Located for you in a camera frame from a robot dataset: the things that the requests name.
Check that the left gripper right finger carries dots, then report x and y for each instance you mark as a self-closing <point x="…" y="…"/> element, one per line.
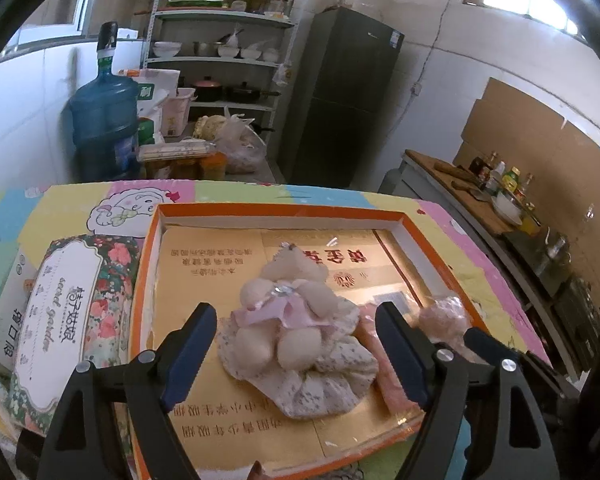
<point x="451" y="391"/>

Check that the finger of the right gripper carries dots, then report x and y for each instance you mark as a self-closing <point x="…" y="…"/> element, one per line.
<point x="493" y="351"/>

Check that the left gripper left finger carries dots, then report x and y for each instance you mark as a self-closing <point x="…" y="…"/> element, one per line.
<point x="83" y="441"/>

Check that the pink face mask pack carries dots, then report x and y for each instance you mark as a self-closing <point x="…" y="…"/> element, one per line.
<point x="388" y="384"/>

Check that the white floral scrunchie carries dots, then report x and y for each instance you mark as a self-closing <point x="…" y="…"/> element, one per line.
<point x="324" y="371"/>

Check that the pink dress plush bear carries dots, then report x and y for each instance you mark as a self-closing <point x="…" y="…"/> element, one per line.
<point x="284" y="315"/>

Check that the pink item in plastic wrap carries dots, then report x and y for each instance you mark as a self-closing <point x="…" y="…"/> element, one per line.
<point x="445" y="322"/>

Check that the floral tissue box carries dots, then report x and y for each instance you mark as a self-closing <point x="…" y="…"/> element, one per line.
<point x="79" y="309"/>

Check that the green white box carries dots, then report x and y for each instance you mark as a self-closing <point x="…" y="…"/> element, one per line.
<point x="17" y="276"/>

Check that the condiment bottles group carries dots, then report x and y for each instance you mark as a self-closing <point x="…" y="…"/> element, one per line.
<point x="504" y="188"/>

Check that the orange shallow cardboard box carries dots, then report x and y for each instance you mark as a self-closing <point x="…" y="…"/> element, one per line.
<point x="195" y="253"/>

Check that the wooden cutting board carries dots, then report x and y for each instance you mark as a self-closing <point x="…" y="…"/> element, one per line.
<point x="447" y="189"/>

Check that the colourful cartoon bed sheet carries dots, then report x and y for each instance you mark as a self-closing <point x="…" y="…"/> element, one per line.
<point x="34" y="219"/>

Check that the plastic bag with food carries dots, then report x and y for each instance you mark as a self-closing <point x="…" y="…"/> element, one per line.
<point x="233" y="136"/>

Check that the blue water jug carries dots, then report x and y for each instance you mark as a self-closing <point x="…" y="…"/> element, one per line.
<point x="104" y="118"/>

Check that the pink plastic bin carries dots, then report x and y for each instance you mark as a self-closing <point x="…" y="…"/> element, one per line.
<point x="175" y="112"/>

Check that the dark grey refrigerator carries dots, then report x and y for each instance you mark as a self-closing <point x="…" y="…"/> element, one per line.
<point x="343" y="77"/>

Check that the white rice sack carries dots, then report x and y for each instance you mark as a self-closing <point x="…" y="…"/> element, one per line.
<point x="155" y="87"/>

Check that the metal kitchen shelf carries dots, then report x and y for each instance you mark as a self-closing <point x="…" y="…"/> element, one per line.
<point x="236" y="54"/>

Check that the cardboard sheet on wall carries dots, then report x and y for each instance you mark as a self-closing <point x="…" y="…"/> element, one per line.
<point x="527" y="134"/>

